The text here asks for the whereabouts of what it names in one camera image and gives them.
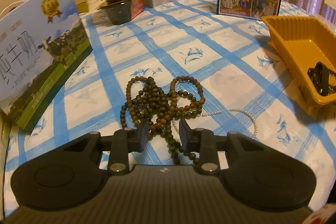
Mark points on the small cardboard box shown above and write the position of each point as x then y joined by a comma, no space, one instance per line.
82,3

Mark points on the light blue milk box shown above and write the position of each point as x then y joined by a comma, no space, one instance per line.
39,50

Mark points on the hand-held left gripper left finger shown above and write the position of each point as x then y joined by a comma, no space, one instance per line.
140,137

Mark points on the blue checked tablecloth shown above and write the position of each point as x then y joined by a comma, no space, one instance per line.
223,61

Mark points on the yellow plastic tray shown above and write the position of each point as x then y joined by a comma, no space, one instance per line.
291,37

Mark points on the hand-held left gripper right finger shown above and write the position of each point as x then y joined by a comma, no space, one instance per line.
187,138

